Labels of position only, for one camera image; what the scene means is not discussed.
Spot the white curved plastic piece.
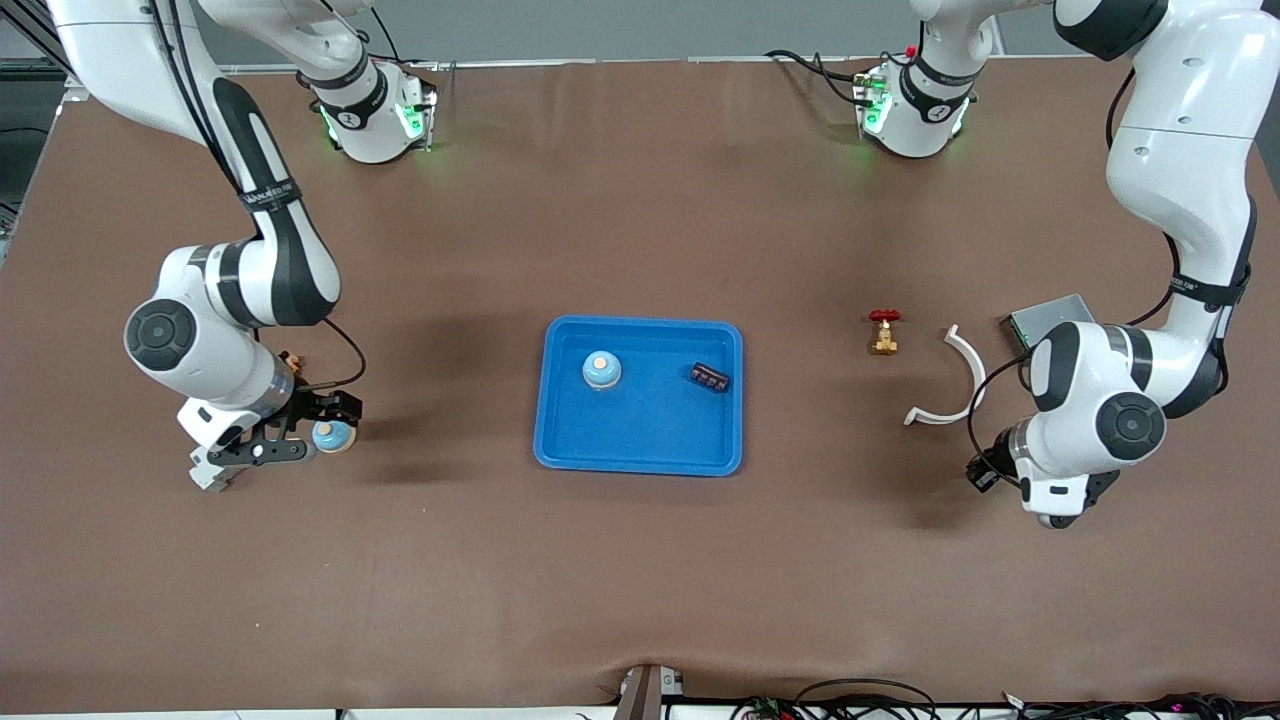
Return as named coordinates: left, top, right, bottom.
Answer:
left=903, top=324, right=989, bottom=427

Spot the aluminium frame post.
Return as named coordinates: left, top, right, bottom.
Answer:
left=0, top=0, right=93, bottom=101

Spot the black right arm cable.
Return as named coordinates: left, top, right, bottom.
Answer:
left=320, top=317, right=368, bottom=393

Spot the brown table mat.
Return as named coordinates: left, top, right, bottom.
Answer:
left=0, top=55, right=1280, bottom=714

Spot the black cable bundle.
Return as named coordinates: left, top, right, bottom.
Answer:
left=730, top=678, right=1280, bottom=720

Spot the grey metal box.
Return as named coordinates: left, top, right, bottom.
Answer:
left=1005, top=293, right=1097, bottom=353

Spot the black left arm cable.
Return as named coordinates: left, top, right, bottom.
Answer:
left=965, top=350, right=1037, bottom=473

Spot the white circuit breaker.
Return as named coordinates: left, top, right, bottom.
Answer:
left=188, top=452, right=239, bottom=493

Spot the metal bracket at table edge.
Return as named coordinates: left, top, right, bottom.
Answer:
left=614, top=664, right=687, bottom=720

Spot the blue plastic tray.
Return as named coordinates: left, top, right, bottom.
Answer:
left=532, top=316, right=745, bottom=477

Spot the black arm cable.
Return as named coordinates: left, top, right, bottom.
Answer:
left=320, top=317, right=368, bottom=393
left=965, top=350, right=1037, bottom=473

